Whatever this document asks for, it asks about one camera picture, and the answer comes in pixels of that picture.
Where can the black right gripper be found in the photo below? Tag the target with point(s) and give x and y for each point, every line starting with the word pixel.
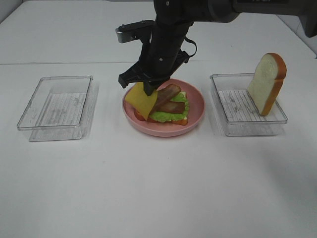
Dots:
pixel 153 71

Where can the yellow cheese slice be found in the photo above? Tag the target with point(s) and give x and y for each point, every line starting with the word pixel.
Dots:
pixel 140 101

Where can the bacon strip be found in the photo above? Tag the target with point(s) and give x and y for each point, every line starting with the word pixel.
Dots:
pixel 172 107
pixel 165 95

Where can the bread slice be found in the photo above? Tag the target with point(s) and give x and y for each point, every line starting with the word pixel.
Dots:
pixel 180 121
pixel 267 82

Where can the green lettuce leaf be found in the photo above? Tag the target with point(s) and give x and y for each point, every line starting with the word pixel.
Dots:
pixel 174 110

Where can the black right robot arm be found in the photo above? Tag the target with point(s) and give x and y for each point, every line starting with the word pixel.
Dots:
pixel 162 38

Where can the pink round plate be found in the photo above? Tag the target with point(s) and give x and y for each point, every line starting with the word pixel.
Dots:
pixel 167 129

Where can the clear left plastic container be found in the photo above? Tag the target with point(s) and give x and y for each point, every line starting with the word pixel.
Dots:
pixel 60 108

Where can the clear plastic container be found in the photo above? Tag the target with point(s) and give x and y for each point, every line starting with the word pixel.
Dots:
pixel 236 112
pixel 60 108

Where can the clear right plastic container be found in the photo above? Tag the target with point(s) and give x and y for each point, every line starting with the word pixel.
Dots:
pixel 236 112

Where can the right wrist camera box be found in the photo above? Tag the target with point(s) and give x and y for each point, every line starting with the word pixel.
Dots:
pixel 135 31

